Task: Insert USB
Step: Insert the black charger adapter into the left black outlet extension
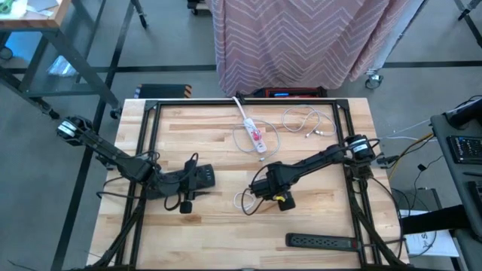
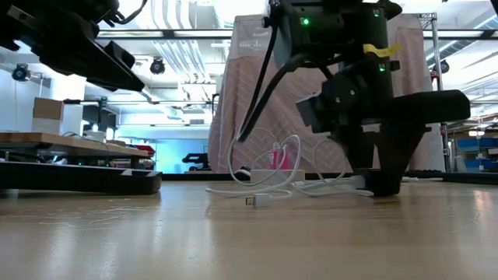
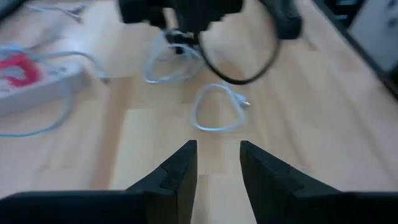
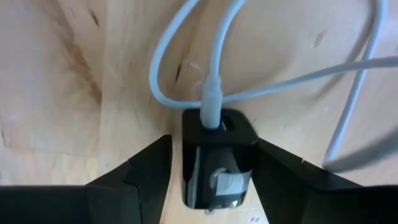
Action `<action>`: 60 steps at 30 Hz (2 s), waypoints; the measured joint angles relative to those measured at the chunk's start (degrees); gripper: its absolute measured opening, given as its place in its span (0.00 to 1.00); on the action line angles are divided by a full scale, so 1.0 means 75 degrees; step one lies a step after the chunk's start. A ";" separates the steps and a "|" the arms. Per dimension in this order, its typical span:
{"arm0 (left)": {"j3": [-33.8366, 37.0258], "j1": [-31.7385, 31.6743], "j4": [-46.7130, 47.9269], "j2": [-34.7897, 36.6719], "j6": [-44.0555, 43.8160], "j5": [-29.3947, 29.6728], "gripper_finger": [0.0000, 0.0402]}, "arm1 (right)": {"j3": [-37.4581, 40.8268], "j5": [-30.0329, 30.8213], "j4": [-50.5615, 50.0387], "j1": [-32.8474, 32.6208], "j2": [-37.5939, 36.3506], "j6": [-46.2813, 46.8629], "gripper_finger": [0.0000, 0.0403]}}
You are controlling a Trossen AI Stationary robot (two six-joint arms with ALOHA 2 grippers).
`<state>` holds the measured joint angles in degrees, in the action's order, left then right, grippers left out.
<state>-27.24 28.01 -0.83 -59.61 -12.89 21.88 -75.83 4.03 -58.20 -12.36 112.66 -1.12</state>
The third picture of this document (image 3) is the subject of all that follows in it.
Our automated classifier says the thin white USB cable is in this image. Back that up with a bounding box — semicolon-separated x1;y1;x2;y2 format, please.
26;2;88;23

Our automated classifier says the thick pale grey USB cable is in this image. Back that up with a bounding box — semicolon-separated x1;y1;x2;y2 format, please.
0;43;109;138

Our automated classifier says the white power strip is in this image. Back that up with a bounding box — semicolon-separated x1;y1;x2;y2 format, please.
0;60;91;116

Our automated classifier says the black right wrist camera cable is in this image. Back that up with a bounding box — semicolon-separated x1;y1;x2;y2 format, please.
197;29;281;86

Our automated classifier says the grey computer case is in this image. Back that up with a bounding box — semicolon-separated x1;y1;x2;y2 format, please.
347;0;398;73

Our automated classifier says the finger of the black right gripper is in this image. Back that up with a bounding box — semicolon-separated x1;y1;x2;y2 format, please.
183;29;201;52
164;29;184;55

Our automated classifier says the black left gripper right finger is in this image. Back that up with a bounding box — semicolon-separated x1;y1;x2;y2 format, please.
239;141;398;224

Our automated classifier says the black aluminium frame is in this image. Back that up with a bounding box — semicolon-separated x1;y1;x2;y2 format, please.
312;0;398;102

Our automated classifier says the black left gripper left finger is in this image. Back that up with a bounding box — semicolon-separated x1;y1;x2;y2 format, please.
0;140;198;224

